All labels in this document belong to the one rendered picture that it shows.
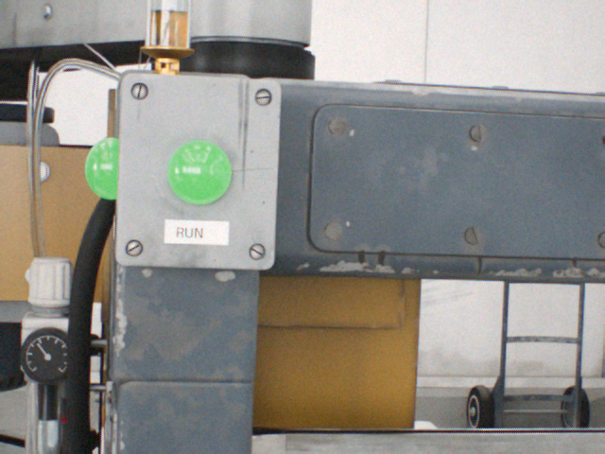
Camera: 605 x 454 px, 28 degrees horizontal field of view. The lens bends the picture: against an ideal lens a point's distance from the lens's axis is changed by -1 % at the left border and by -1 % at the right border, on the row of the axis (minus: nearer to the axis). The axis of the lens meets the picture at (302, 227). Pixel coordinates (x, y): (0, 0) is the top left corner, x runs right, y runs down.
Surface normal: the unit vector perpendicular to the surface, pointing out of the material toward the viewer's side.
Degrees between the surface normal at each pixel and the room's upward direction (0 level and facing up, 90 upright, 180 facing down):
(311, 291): 90
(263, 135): 90
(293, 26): 90
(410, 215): 90
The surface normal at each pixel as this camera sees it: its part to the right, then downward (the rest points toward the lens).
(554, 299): 0.16, 0.06
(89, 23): -0.67, 0.01
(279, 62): 0.55, 0.07
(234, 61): -0.12, 0.04
